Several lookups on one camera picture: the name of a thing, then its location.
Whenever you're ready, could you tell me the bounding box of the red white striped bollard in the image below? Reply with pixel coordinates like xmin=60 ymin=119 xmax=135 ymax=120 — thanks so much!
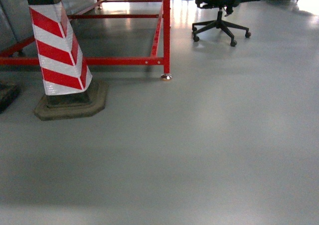
xmin=27 ymin=0 xmax=108 ymax=121

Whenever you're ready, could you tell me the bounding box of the black office chair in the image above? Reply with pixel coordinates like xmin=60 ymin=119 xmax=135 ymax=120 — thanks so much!
xmin=192 ymin=0 xmax=261 ymax=47

